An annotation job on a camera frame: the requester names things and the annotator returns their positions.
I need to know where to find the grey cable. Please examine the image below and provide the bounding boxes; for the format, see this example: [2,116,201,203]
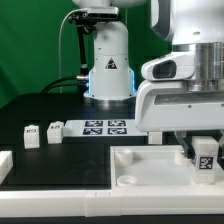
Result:
[58,8,84,94]

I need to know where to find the black camera on stand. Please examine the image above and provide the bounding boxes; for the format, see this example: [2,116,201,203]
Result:
[68,7,121,93]

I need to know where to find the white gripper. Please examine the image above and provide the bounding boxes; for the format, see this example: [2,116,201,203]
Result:
[135,53,224,163]

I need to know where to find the white square tabletop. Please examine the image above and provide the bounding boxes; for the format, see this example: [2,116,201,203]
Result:
[110,145,224,188]

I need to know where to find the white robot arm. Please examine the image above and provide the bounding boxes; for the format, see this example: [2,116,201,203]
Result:
[73,0,224,169]

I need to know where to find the white sheet with markers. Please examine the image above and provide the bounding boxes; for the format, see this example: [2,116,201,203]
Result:
[63,119,147,137]

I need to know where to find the white U-shaped fence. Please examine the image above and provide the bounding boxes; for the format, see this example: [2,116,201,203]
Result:
[0,150,224,218]

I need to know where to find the black cables at base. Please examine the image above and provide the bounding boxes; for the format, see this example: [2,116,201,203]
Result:
[40,75,90,94]

